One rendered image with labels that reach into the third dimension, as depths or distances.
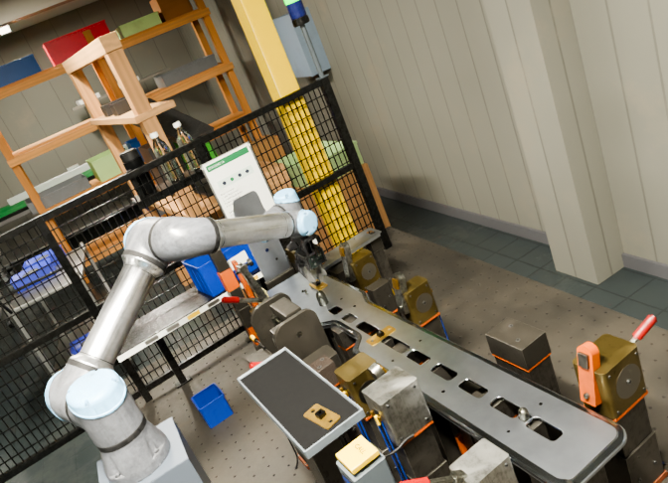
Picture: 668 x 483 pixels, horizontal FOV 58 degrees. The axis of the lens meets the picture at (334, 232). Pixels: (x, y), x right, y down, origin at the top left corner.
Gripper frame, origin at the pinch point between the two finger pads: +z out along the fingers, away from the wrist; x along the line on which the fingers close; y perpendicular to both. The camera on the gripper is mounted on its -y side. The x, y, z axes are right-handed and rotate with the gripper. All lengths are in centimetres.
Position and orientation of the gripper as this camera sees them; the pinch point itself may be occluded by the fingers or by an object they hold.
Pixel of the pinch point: (316, 279)
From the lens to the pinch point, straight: 209.3
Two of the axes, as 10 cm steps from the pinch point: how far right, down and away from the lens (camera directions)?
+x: 8.0, -4.8, 3.5
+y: 5.1, 2.5, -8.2
